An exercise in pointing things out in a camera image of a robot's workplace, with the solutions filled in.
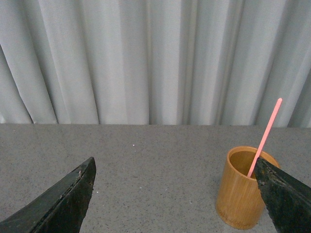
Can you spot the bamboo chopstick holder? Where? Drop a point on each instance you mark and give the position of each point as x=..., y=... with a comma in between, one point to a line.
x=239, y=203

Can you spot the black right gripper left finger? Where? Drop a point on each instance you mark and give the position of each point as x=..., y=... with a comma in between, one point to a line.
x=60, y=209

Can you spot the grey curtain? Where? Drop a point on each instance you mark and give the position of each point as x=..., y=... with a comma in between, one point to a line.
x=199, y=62

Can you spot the pink chopstick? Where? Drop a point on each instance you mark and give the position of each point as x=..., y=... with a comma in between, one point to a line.
x=265, y=135

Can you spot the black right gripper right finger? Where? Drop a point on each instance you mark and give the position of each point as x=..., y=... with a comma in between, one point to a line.
x=287, y=199

